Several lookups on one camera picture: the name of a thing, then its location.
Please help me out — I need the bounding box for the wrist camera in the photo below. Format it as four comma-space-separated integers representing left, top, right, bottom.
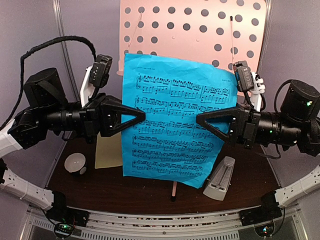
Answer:
79, 53, 114, 108
232, 60, 266, 112

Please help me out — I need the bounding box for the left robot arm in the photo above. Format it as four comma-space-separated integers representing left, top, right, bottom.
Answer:
0, 67, 146, 157

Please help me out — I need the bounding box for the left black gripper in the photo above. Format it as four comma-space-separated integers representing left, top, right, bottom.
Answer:
41, 91, 146, 144

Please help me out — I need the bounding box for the grey metronome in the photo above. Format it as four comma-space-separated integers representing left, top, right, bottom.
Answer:
203, 156, 235, 201

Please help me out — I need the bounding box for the right frame post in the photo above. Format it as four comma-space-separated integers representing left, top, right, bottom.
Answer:
257, 0, 273, 73

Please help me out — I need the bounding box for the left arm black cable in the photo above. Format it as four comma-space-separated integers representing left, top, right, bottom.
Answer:
0, 35, 98, 128

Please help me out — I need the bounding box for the yellow paper sheet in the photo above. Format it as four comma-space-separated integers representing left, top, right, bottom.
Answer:
94, 132, 123, 169

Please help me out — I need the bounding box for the frame post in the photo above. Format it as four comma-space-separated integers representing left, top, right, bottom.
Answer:
257, 0, 273, 73
52, 0, 80, 101

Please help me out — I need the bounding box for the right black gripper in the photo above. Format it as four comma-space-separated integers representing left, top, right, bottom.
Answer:
196, 100, 304, 151

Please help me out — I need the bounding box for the blue sheet music paper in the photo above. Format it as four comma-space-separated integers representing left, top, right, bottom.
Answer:
121, 53, 238, 189

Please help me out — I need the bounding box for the white bowl dark outside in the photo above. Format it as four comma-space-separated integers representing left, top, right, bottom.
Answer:
64, 152, 87, 176

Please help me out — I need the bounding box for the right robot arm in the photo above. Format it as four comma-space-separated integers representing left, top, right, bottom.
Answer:
196, 79, 320, 157

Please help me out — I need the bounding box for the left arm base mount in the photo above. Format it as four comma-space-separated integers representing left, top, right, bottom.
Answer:
42, 207, 90, 240

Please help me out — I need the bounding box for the aluminium front rail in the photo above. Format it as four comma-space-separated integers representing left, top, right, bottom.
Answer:
24, 197, 308, 240

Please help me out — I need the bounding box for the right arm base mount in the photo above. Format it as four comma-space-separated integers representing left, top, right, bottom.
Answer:
239, 206, 283, 239

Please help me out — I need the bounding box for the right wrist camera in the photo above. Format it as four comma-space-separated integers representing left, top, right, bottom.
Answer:
232, 60, 266, 112

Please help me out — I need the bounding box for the pink music stand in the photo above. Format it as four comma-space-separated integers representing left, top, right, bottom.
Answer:
115, 0, 267, 202

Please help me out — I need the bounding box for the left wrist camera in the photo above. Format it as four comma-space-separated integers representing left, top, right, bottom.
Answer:
79, 53, 114, 108

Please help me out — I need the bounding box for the left frame post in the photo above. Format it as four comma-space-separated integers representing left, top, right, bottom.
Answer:
52, 0, 80, 101

